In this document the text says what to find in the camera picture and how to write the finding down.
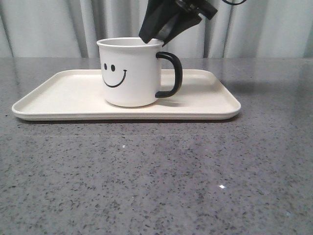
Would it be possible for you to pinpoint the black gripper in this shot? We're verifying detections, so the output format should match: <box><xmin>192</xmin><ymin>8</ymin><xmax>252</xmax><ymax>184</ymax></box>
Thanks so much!
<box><xmin>139</xmin><ymin>0</ymin><xmax>218</xmax><ymax>45</ymax></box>

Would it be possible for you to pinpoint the white smiley mug black handle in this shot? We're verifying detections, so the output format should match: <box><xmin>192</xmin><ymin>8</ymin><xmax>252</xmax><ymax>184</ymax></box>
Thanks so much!
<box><xmin>97</xmin><ymin>37</ymin><xmax>183</xmax><ymax>107</ymax></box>

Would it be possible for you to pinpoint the cream rectangular plastic tray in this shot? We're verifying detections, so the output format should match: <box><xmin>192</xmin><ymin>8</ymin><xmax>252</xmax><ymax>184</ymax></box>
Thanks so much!
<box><xmin>12</xmin><ymin>70</ymin><xmax>241</xmax><ymax>121</ymax></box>

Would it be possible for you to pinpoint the pale grey pleated curtain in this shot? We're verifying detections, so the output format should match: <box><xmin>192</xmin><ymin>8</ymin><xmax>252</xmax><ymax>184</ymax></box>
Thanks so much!
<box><xmin>0</xmin><ymin>0</ymin><xmax>313</xmax><ymax>58</ymax></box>

